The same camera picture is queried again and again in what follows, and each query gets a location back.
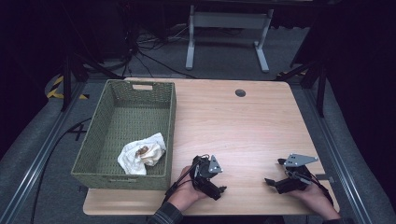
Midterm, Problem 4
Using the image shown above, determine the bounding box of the aluminium floor rail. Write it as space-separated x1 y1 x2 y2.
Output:
0 80 89 224
303 88 376 224

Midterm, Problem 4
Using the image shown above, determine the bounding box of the bundle of black floor cables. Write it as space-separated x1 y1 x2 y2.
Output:
122 18 198 80

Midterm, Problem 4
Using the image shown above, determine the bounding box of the yellow and black floor tape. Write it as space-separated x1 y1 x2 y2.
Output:
46 75 90 101

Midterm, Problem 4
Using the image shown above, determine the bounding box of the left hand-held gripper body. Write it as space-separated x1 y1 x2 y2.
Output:
191 154 224 191

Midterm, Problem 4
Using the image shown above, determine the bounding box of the grey metal desk frame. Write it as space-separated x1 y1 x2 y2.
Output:
185 4 275 74

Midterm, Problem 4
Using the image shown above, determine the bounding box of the black metal stand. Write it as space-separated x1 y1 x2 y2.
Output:
60 52 125 113
275 59 328 119

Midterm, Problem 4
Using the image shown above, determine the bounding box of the green woven basket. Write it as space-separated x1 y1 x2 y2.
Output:
70 78 177 191

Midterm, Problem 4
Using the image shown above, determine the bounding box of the long black floor cable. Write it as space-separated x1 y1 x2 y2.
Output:
29 117 93 224

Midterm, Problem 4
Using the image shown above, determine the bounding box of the white cloth with brown print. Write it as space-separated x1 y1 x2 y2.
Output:
117 132 167 175

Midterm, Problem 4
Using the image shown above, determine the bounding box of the person's right hand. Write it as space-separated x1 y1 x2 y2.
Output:
284 185 341 221

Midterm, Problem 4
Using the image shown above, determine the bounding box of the grey tape strip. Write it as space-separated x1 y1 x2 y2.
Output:
315 174 335 184

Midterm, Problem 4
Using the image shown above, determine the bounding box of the person's left hand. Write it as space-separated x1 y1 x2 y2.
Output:
167 166 209 213

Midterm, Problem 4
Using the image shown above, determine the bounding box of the right hand-held gripper black cable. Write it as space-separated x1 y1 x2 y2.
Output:
306 173 334 207

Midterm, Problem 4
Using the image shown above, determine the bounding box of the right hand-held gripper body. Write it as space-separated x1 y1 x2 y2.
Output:
275 153 319 194

